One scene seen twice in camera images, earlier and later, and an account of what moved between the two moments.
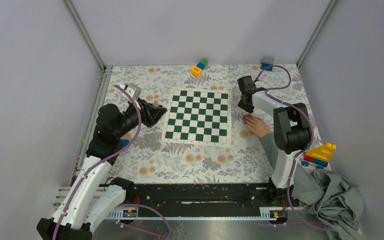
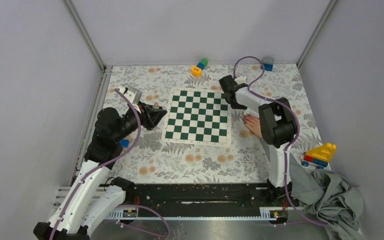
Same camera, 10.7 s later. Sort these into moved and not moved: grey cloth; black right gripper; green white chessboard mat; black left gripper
Moved: black right gripper
Not moved: black left gripper; grey cloth; green white chessboard mat
